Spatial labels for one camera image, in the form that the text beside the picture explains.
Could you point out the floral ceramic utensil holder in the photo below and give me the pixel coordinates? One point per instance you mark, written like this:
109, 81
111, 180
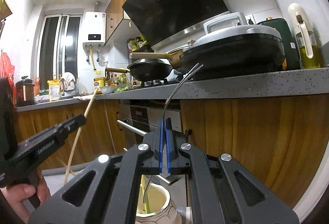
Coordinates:
157, 201

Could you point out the wooden chopstick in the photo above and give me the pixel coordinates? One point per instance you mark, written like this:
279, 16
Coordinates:
90, 102

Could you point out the metal fork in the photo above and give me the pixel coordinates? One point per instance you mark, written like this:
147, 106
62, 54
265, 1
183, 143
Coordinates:
177, 87

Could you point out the cluster of seasoning bottles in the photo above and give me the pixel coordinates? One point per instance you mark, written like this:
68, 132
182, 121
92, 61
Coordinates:
137, 43

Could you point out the black griddle with grey lid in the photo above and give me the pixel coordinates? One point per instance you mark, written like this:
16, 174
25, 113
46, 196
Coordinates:
231, 52

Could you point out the steel bowl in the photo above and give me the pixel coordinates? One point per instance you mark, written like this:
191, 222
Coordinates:
106, 89

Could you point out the bowl of green vegetables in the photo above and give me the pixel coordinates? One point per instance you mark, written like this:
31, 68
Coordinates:
124, 87

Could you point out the dark copper pot with lid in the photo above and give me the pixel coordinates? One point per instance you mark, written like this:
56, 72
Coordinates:
24, 93

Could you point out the dark green kitchen appliance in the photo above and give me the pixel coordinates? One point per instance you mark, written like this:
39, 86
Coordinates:
285, 41

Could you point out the yellow cooking oil bottle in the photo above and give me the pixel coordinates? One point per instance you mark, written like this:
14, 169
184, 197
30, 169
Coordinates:
99, 83

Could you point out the person's left hand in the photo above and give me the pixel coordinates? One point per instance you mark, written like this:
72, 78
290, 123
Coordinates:
15, 195

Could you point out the wooden wall cabinets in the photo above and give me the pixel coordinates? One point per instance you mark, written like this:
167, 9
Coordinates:
117, 8

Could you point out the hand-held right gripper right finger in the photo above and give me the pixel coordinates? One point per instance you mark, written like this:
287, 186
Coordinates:
168, 147

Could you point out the grey heater exhaust pipe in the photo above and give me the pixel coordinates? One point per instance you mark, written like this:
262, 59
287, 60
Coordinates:
98, 6

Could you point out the white cloth bundle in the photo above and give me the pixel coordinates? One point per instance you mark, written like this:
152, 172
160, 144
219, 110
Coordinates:
69, 80

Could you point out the sliding window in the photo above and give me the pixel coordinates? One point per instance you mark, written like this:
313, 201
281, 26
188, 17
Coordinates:
50, 44

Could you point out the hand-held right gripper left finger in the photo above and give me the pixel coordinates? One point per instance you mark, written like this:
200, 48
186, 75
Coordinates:
161, 147

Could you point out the black range hood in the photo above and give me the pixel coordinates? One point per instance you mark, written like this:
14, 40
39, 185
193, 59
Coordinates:
174, 0

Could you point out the white water heater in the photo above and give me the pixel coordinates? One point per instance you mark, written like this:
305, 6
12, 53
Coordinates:
95, 23

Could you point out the row of sauce bottles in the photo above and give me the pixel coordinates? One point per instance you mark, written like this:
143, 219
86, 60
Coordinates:
119, 79

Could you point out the red plastic bag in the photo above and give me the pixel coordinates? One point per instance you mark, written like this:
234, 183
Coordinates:
6, 67

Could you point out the glass oil dispenser bottle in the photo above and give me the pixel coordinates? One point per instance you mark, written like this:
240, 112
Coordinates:
311, 55

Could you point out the black gas stove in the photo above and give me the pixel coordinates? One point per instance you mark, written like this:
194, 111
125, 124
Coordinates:
154, 82

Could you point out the black wok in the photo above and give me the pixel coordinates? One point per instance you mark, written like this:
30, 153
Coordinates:
150, 69

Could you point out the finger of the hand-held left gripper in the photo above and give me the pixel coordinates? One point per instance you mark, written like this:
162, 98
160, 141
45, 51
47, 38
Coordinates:
73, 125

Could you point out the yellow food packet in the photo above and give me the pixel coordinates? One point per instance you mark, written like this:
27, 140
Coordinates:
54, 90

